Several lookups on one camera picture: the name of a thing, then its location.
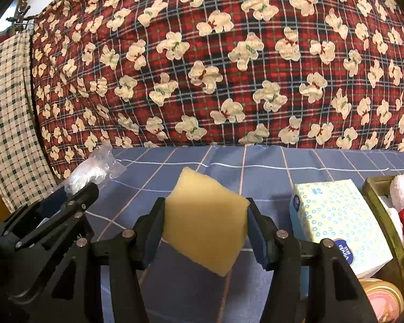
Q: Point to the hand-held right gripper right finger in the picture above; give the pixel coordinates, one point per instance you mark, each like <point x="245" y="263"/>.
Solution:
<point x="258" y="240"/>

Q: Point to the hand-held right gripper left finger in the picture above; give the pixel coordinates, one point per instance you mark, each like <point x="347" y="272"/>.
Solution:
<point x="153" y="239"/>

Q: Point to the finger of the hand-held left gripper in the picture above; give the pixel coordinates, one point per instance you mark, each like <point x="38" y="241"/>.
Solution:
<point x="64" y="215"/>
<point x="50" y="203"/>

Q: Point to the yellow sponge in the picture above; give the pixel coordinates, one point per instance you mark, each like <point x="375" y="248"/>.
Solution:
<point x="205" y="218"/>

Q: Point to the clear plastic bag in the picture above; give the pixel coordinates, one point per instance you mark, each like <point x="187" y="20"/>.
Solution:
<point x="94" y="168"/>

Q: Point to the gold rectangular tin box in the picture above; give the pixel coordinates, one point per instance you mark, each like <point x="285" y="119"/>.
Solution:
<point x="377" y="182"/>

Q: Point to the blue plaid tablecloth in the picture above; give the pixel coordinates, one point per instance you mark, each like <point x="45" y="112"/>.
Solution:
<point x="272" y="175"/>

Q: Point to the patterned tissue pack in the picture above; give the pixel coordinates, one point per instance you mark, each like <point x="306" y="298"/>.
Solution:
<point x="330" y="215"/>

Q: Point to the beige green checkered cloth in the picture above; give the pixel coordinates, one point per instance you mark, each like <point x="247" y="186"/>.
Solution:
<point x="13" y="124"/>

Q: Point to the gold round tin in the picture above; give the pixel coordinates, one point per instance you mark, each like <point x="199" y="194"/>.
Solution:
<point x="380" y="299"/>

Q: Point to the red plaid bear blanket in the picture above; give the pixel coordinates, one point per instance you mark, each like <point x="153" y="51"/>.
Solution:
<point x="222" y="74"/>

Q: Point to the window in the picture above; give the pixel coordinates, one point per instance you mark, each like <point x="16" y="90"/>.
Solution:
<point x="0" y="25"/>

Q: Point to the dark metal coat rack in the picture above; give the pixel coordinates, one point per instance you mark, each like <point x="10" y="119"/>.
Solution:
<point x="20" y="18"/>

